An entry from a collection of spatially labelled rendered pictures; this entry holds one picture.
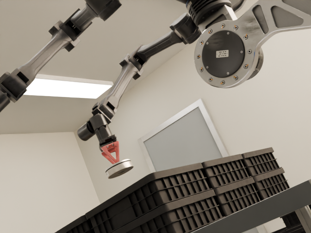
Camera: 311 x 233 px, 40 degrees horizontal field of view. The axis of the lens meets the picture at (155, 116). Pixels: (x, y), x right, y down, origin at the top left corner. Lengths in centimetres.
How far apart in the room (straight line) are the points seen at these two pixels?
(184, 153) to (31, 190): 195
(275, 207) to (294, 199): 4
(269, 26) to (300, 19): 8
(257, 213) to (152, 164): 466
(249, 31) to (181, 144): 404
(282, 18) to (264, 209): 59
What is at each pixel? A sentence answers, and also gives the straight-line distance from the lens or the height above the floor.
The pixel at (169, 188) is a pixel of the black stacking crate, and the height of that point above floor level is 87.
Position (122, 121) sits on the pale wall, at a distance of 582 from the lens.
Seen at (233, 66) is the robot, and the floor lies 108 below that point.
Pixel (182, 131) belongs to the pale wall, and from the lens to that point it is 522.
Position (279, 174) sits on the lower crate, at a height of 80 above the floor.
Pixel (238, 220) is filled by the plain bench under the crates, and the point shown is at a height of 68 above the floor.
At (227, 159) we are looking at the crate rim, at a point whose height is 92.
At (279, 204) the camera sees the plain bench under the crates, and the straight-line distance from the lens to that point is 84.
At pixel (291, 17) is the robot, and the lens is 124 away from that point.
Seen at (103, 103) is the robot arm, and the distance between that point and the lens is 170.
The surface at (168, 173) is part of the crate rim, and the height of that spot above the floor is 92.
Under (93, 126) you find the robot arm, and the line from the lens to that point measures 164.
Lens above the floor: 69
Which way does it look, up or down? 17 degrees up
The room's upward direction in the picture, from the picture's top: 24 degrees counter-clockwise
